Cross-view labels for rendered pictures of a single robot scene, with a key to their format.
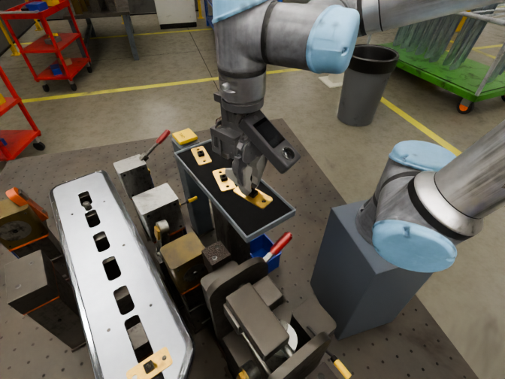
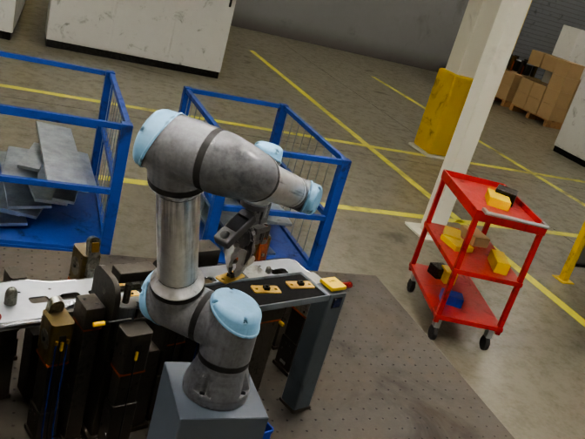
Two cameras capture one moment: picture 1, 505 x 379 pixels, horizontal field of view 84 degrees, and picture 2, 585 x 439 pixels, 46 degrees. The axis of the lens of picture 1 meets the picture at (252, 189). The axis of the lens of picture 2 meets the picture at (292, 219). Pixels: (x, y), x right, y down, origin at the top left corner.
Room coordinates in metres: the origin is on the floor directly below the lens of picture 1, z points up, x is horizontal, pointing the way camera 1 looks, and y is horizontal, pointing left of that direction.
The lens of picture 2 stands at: (0.30, -1.62, 2.04)
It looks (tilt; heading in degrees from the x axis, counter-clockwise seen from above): 21 degrees down; 81
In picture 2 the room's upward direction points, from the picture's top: 16 degrees clockwise
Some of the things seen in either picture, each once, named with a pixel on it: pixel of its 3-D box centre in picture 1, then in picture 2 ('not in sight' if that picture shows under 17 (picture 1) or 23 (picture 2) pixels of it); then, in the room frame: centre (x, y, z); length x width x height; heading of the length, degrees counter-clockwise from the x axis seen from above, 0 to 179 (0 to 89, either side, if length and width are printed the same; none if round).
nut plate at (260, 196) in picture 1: (252, 193); (231, 275); (0.43, 0.00, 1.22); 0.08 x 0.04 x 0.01; 51
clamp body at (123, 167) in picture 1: (147, 199); (302, 327); (0.74, 0.40, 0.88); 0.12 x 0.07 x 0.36; 125
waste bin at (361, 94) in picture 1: (362, 87); not in sight; (2.95, -1.19, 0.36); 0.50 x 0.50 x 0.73
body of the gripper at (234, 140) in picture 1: (240, 126); (251, 222); (0.45, 0.02, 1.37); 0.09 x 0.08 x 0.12; 51
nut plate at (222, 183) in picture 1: (223, 177); (266, 287); (0.54, 0.07, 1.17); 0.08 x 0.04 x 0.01; 22
